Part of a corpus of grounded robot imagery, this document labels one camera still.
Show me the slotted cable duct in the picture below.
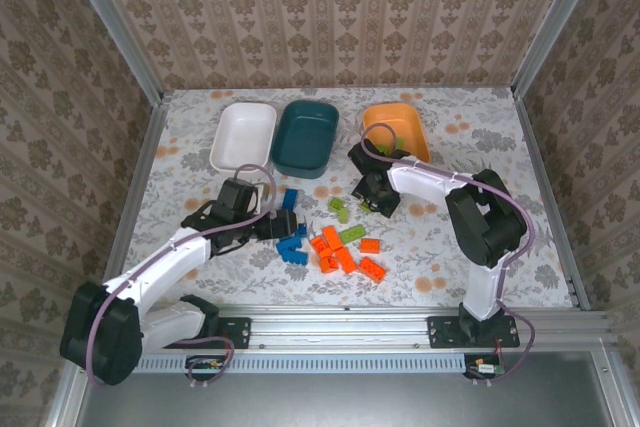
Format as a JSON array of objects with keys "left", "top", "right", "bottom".
[{"left": 134, "top": 352, "right": 474, "bottom": 374}]

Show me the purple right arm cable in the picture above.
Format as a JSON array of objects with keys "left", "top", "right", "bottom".
[{"left": 358, "top": 121, "right": 539, "bottom": 388}]

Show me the wide aluminium mounting rail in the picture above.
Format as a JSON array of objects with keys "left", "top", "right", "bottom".
[{"left": 144, "top": 304, "right": 614, "bottom": 353}]

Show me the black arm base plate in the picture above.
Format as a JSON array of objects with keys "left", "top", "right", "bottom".
[
  {"left": 212, "top": 315, "right": 252, "bottom": 351},
  {"left": 427, "top": 315, "right": 521, "bottom": 350}
]

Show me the white plastic container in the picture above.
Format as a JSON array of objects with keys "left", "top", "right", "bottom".
[{"left": 208, "top": 102, "right": 279, "bottom": 173}]

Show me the long orange lego brick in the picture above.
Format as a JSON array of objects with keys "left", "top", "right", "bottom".
[{"left": 321, "top": 225, "right": 344, "bottom": 251}]

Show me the orange plastic container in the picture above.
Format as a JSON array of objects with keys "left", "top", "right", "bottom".
[{"left": 361, "top": 102, "right": 433, "bottom": 164}]

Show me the floral tablecloth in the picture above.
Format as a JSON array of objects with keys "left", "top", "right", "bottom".
[{"left": 114, "top": 86, "right": 574, "bottom": 308}]

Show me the teal plastic container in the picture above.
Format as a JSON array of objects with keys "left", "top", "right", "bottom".
[{"left": 269, "top": 99, "right": 341, "bottom": 181}]

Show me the long green lego brick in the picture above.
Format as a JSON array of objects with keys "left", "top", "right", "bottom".
[{"left": 339, "top": 223, "right": 368, "bottom": 244}]

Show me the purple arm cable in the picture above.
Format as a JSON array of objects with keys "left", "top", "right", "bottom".
[
  {"left": 84, "top": 163, "right": 279, "bottom": 391},
  {"left": 358, "top": 121, "right": 539, "bottom": 388}
]

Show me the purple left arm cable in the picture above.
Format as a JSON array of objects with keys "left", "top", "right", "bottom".
[{"left": 84, "top": 163, "right": 279, "bottom": 391}]

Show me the aluminium frame post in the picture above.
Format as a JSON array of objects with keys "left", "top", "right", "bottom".
[
  {"left": 57, "top": 0, "right": 166, "bottom": 106},
  {"left": 512, "top": 0, "right": 609, "bottom": 98}
]

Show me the grey metal sheet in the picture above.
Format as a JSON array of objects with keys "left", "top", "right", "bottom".
[{"left": 87, "top": 351, "right": 619, "bottom": 427}]

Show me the small circuit board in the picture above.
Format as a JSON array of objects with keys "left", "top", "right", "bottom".
[
  {"left": 464, "top": 355, "right": 506, "bottom": 381},
  {"left": 185, "top": 354, "right": 226, "bottom": 373}
]

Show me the aluminium frame rail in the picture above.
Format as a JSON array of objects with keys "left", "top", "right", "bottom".
[
  {"left": 512, "top": 91, "right": 591, "bottom": 311},
  {"left": 102, "top": 96, "right": 171, "bottom": 288}
]

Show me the aluminium frame bar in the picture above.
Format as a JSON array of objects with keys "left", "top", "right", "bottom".
[
  {"left": 44, "top": 384, "right": 86, "bottom": 427},
  {"left": 592, "top": 346, "right": 640, "bottom": 427}
]

